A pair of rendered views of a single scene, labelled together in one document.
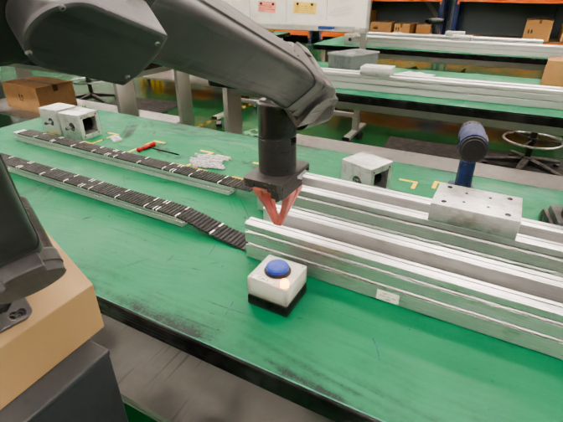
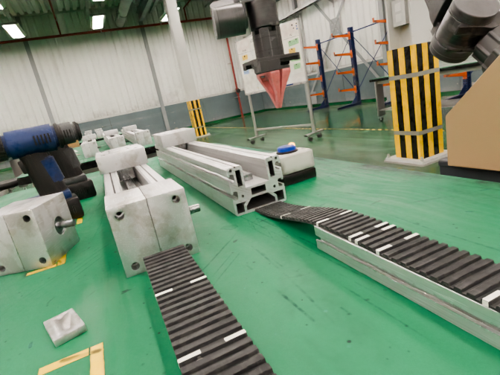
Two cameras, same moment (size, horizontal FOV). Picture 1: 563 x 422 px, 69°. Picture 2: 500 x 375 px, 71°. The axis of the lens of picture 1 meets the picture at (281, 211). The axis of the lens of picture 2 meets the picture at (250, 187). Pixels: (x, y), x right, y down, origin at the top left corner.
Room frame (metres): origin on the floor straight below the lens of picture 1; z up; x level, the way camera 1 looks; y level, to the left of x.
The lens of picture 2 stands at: (1.21, 0.42, 0.98)
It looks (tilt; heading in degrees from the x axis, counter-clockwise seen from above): 15 degrees down; 221
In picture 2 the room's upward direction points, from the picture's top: 12 degrees counter-clockwise
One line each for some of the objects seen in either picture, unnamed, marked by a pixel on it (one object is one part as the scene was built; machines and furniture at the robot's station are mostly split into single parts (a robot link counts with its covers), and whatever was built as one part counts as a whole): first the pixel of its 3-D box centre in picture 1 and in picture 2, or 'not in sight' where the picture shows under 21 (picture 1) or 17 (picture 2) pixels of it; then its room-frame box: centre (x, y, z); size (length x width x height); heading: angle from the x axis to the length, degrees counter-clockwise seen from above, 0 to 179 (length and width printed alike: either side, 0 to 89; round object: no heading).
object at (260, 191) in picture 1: (281, 196); (269, 85); (0.59, 0.00, 0.98); 0.07 x 0.07 x 0.09; 62
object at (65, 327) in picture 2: not in sight; (65, 326); (1.10, 0.04, 0.78); 0.05 x 0.03 x 0.01; 79
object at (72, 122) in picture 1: (78, 124); not in sight; (1.49, 0.76, 0.83); 0.11 x 0.10 x 0.10; 155
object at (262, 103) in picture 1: (280, 117); (260, 15); (0.59, 0.00, 1.11); 0.07 x 0.06 x 0.07; 136
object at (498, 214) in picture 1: (473, 214); (122, 162); (0.73, -0.39, 0.87); 0.16 x 0.11 x 0.07; 61
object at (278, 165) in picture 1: (277, 157); (268, 48); (0.58, 0.01, 1.05); 0.10 x 0.07 x 0.07; 152
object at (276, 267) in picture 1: (277, 269); (286, 150); (0.58, 0.01, 0.84); 0.04 x 0.04 x 0.02
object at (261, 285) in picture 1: (280, 280); (286, 166); (0.59, 0.00, 0.81); 0.10 x 0.08 x 0.06; 151
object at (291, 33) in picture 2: not in sight; (274, 88); (-4.27, -3.23, 0.97); 1.51 x 0.50 x 1.95; 82
